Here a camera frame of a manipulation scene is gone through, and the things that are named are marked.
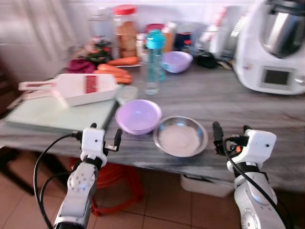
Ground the large purple plastic bowl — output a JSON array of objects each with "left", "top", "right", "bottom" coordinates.
[{"left": 115, "top": 99, "right": 163, "bottom": 136}]

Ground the red plastic stool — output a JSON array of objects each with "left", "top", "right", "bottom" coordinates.
[{"left": 70, "top": 157, "right": 144, "bottom": 217}]

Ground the pale green cutting board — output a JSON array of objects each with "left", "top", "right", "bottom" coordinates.
[{"left": 3, "top": 93, "right": 120, "bottom": 135}]

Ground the stainless steel bowl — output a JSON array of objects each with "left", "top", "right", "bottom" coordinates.
[{"left": 152, "top": 115, "right": 209, "bottom": 158}]

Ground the white mandoline slicer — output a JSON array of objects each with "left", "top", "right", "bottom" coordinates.
[{"left": 18, "top": 73, "right": 119, "bottom": 107}]

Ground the small clear glass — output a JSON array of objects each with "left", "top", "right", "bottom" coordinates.
[{"left": 116, "top": 85, "right": 139, "bottom": 105}]

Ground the white plastic box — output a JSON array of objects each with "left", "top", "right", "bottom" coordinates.
[{"left": 180, "top": 174, "right": 235, "bottom": 198}]

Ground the orange carrot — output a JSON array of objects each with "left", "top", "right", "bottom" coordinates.
[
  {"left": 97, "top": 63, "right": 132, "bottom": 80},
  {"left": 106, "top": 56, "right": 140, "bottom": 66},
  {"left": 93, "top": 70, "right": 133, "bottom": 85}
]

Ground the dark purple vegetable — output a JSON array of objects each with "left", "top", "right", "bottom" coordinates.
[{"left": 66, "top": 58, "right": 96, "bottom": 74}]

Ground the bunch of green vegetables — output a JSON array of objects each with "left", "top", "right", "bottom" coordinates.
[{"left": 85, "top": 38, "right": 114, "bottom": 65}]

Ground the small black object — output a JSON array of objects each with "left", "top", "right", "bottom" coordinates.
[{"left": 196, "top": 51, "right": 219, "bottom": 69}]

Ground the white kitchen food processor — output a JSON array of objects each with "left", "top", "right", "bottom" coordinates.
[{"left": 233, "top": 0, "right": 305, "bottom": 95}]

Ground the small purple plastic bowl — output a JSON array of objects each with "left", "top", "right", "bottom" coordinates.
[{"left": 161, "top": 51, "right": 194, "bottom": 74}]

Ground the clear bottle with blue cap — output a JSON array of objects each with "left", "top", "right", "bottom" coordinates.
[{"left": 144, "top": 29, "right": 166, "bottom": 95}]

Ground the dark wooden furniture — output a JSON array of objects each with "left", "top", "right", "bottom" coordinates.
[{"left": 0, "top": 146, "right": 36, "bottom": 197}]

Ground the small white jar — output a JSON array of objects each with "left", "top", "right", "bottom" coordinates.
[{"left": 135, "top": 33, "right": 148, "bottom": 61}]

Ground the tall jar with red lid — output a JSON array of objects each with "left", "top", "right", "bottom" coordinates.
[{"left": 112, "top": 4, "right": 139, "bottom": 59}]

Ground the white bottle with red stripe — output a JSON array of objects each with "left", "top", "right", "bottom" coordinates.
[{"left": 200, "top": 7, "right": 230, "bottom": 58}]

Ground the clear glass jar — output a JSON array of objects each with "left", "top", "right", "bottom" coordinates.
[{"left": 89, "top": 7, "right": 114, "bottom": 42}]

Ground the dark blue jar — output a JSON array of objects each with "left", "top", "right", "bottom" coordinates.
[{"left": 173, "top": 31, "right": 194, "bottom": 52}]

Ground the orange condiment bottle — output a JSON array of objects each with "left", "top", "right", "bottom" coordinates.
[{"left": 162, "top": 22, "right": 177, "bottom": 53}]

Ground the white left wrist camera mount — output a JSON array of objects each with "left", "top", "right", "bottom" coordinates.
[{"left": 80, "top": 127, "right": 107, "bottom": 162}]

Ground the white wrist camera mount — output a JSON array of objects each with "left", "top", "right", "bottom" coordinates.
[
  {"left": 237, "top": 129, "right": 278, "bottom": 166},
  {"left": 80, "top": 127, "right": 107, "bottom": 162}
]

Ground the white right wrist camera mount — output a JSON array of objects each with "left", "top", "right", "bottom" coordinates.
[{"left": 237, "top": 129, "right": 278, "bottom": 166}]

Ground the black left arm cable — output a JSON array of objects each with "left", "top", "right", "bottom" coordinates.
[{"left": 33, "top": 131, "right": 83, "bottom": 229}]

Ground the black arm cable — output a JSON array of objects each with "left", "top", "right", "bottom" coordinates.
[
  {"left": 33, "top": 131, "right": 83, "bottom": 229},
  {"left": 221, "top": 139, "right": 289, "bottom": 229}
]

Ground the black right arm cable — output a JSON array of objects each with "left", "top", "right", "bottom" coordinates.
[{"left": 221, "top": 139, "right": 289, "bottom": 229}]

